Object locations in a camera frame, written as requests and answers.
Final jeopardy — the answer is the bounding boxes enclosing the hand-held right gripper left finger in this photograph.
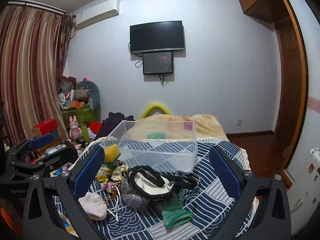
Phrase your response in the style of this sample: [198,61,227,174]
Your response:
[22,145,106,240]

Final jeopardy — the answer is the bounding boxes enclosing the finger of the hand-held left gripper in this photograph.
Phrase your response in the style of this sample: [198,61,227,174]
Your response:
[6,133,54,161]
[10,141,79,173]

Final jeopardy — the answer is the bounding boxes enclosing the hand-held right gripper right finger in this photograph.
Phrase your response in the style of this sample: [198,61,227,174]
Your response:
[209,145,292,240]

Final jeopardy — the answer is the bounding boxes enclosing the yellow floral scrunchie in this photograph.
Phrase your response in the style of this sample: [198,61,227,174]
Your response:
[97,161,129,183]

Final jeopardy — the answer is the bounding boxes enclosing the yellow sponge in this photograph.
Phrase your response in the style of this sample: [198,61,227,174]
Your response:
[104,144,121,163]

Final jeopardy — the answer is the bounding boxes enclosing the white drawstring pouch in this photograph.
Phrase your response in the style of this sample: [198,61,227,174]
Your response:
[78,192,121,222]

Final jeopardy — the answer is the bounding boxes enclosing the black beaded hair tie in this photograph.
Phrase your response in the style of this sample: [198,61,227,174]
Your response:
[172,170,201,189]

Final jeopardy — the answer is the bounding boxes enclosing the black headband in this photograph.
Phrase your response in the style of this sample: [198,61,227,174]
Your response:
[128,165,186,201]

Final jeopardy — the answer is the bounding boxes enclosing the grey mesh scrunchie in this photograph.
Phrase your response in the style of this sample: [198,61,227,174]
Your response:
[121,182,151,209]

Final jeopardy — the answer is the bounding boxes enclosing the green knit glove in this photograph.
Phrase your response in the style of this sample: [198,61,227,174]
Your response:
[154,189,194,230]

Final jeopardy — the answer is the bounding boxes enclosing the clear plastic box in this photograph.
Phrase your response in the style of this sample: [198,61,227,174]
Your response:
[99,120,198,174]

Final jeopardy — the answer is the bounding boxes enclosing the red box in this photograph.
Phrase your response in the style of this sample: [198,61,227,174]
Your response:
[32,119,59,137]

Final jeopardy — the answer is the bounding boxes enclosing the pink bunny plush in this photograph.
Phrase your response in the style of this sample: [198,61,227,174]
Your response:
[68,115,84,141]

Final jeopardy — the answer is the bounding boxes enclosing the green bottle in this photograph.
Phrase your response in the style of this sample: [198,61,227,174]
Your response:
[80,125,90,142]

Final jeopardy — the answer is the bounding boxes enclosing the blue wave-patterned cloth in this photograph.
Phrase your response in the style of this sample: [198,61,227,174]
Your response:
[51,137,251,240]

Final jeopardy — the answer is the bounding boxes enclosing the red cloth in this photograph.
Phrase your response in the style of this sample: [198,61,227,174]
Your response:
[89,121,102,133]

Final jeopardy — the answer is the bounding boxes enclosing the green storage box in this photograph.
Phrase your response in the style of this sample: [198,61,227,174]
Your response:
[62,104,98,128]

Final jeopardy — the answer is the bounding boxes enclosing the yellow blanket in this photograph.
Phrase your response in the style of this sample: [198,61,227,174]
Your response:
[130,114,229,142]

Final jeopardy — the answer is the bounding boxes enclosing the dark purple cloth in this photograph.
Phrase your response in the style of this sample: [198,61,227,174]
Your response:
[96,112,136,139]

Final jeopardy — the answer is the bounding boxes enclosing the crumpled plastic bag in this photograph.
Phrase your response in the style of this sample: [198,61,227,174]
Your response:
[59,76,77,95]

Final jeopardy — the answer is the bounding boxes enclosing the grey plush cushion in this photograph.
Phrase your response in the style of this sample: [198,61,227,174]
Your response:
[76,80,101,121]

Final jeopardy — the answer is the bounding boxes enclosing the striped brown curtain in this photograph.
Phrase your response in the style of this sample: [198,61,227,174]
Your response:
[0,4,73,146]

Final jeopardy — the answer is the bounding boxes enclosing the yellow foam arch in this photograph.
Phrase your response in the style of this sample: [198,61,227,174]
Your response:
[140,102,171,119]

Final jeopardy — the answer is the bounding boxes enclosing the white door with stickers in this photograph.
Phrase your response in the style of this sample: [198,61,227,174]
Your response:
[284,0,320,236]

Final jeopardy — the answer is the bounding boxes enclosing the small black monitor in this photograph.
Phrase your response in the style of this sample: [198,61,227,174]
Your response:
[142,52,174,75]

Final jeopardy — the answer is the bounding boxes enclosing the curtain rod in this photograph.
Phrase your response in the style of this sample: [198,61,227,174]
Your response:
[7,1,66,16]

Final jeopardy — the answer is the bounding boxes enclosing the white air conditioner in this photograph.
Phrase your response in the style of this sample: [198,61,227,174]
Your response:
[73,0,120,29]

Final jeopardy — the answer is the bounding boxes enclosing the black wall television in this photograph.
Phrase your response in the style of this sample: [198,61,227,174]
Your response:
[129,20,186,54]

